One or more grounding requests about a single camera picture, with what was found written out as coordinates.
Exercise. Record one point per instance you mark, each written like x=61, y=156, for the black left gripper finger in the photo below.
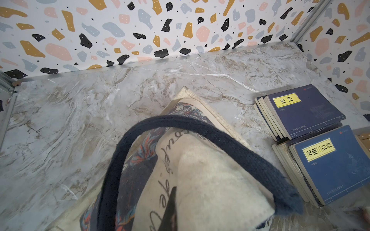
x=169, y=220

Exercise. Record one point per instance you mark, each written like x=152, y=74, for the beige canvas floral tote bag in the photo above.
x=222, y=185

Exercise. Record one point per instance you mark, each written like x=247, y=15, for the blue Little Prince book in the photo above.
x=296, y=112

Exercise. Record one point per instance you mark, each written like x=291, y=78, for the wooden chessboard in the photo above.
x=364, y=142

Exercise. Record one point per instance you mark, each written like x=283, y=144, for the aluminium corner frame post left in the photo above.
x=8, y=98

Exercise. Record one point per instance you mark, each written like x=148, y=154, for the aluminium corner frame post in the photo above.
x=312, y=17
x=8, y=98

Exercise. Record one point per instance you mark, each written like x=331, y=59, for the aluminium corner frame post right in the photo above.
x=312, y=17

